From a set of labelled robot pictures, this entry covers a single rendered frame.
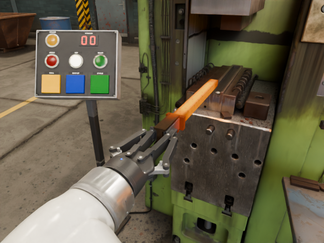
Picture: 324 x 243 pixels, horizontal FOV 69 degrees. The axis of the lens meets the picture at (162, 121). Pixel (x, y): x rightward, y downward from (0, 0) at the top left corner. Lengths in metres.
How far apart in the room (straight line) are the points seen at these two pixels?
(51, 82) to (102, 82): 0.21
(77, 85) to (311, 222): 0.92
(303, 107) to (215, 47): 0.59
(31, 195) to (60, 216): 1.78
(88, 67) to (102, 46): 0.10
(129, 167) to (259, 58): 1.11
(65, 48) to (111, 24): 6.62
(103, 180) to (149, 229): 1.33
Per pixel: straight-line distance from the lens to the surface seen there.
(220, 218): 1.25
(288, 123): 1.12
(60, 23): 5.34
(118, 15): 7.55
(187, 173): 1.12
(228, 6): 0.89
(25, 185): 2.21
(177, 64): 1.13
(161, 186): 1.56
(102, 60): 1.02
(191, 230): 1.47
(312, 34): 1.00
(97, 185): 0.35
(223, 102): 0.96
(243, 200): 1.12
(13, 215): 2.01
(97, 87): 1.00
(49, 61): 1.10
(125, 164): 0.39
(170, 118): 0.54
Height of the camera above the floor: 1.34
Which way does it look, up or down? 29 degrees down
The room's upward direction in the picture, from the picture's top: straight up
